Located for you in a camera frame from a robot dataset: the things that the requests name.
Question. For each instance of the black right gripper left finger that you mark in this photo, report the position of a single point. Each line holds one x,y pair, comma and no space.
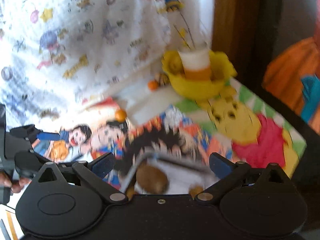
103,165

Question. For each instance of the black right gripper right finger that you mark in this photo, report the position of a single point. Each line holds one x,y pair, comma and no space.
220,166

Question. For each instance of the small brown round fruit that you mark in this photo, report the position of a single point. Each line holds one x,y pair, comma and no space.
194,190

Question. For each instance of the large brown kiwi fruit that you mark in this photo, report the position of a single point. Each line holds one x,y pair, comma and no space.
152,179

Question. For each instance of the person's left hand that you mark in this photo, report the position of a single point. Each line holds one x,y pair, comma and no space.
15,186

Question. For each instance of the metal tray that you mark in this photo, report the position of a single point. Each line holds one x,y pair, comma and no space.
182,174

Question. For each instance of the colourful cartoon drawing mat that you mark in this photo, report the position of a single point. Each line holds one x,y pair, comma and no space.
187,130

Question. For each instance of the small orange tangerine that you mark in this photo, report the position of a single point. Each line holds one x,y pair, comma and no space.
120,115
153,85

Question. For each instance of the yellow plastic bowl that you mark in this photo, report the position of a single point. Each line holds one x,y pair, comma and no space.
221,70

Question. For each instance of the white and orange cup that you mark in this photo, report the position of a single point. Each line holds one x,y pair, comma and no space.
196,64

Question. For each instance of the orange dress figure poster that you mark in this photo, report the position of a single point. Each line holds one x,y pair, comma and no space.
293,74

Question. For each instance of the cartoon print white curtain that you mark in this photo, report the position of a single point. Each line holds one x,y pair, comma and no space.
59,54

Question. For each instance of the brown wooden window frame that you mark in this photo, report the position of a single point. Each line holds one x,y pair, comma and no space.
246,30

